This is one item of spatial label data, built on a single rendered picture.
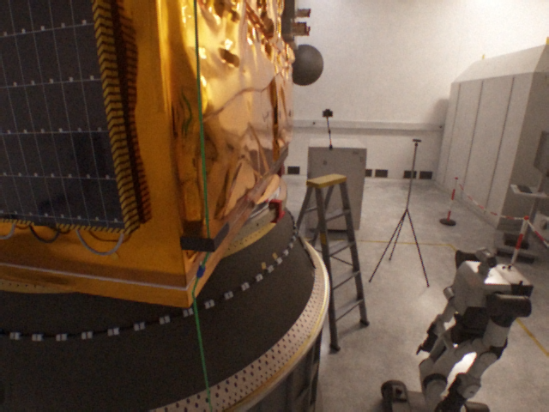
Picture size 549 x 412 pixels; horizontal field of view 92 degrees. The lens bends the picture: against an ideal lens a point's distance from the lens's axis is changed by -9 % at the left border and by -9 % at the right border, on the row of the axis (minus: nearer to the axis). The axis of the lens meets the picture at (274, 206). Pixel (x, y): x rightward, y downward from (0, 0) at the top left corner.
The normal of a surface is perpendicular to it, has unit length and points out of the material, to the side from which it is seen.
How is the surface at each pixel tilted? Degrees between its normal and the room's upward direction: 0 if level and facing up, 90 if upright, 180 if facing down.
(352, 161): 90
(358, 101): 90
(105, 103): 90
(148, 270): 92
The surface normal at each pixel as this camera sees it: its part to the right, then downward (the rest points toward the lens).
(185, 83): 0.59, 0.20
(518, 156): -0.14, 0.33
